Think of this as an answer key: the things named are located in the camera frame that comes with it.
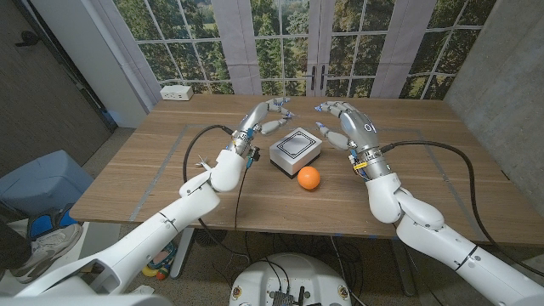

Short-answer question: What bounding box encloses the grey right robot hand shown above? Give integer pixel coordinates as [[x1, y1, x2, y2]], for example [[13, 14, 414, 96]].
[[313, 100, 394, 183]]

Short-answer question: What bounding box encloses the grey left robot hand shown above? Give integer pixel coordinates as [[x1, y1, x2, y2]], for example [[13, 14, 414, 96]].
[[229, 97, 297, 157]]

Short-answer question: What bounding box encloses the white box with black frame print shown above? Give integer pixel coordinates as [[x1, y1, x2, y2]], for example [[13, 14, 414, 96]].
[[269, 127, 323, 179]]

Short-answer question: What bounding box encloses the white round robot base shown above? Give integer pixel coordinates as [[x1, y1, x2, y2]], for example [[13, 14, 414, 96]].
[[229, 252, 353, 306]]

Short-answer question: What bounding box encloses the printed window backdrop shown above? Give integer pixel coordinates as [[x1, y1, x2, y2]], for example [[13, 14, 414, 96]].
[[91, 0, 498, 101]]

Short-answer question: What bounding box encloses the orange fruit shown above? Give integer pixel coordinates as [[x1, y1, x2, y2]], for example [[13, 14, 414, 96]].
[[297, 166, 321, 191]]

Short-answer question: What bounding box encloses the white power strip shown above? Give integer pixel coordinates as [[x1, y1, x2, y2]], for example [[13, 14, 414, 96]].
[[160, 84, 195, 102]]

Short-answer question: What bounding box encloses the black round floor device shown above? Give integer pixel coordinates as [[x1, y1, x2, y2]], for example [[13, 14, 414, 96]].
[[193, 228, 229, 247]]

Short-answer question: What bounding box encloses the white table leg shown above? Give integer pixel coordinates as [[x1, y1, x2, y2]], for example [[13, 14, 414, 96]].
[[169, 228, 196, 280]]

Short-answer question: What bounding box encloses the grey table leg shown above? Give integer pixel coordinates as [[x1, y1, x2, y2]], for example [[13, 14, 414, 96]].
[[390, 237, 417, 297]]

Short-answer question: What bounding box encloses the teal toy basket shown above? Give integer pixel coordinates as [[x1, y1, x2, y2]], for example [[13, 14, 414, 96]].
[[148, 241, 178, 271]]

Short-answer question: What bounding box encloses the black electronics module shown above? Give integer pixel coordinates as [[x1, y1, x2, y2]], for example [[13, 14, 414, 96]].
[[270, 291, 308, 306]]

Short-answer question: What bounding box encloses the blue-grey storage bin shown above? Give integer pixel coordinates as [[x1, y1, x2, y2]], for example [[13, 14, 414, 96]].
[[0, 149, 94, 218]]

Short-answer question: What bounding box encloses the blue plastic object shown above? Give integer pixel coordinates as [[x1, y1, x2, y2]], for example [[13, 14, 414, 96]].
[[27, 206, 80, 239]]

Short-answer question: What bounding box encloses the grey white sneaker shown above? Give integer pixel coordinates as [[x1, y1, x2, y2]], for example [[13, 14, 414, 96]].
[[10, 223, 84, 284]]

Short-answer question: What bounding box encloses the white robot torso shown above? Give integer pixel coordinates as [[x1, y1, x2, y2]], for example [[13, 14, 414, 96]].
[[0, 292, 174, 306]]

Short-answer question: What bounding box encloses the person leg in dark trousers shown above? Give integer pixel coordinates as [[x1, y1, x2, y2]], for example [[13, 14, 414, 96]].
[[0, 220, 33, 277]]

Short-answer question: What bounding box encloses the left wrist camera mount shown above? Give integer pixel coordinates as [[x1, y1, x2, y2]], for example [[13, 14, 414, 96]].
[[245, 146, 263, 170]]

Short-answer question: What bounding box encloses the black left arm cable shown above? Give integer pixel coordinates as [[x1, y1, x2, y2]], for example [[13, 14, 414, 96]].
[[182, 124, 252, 263]]

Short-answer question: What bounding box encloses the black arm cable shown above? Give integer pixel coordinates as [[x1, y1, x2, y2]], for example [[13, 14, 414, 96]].
[[182, 124, 252, 263], [379, 139, 544, 280]]

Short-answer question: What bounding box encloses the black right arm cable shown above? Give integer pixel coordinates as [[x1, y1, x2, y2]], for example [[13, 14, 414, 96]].
[[379, 139, 544, 280]]

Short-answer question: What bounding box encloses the black door handle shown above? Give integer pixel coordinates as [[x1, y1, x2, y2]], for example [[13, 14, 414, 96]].
[[15, 30, 42, 48]]

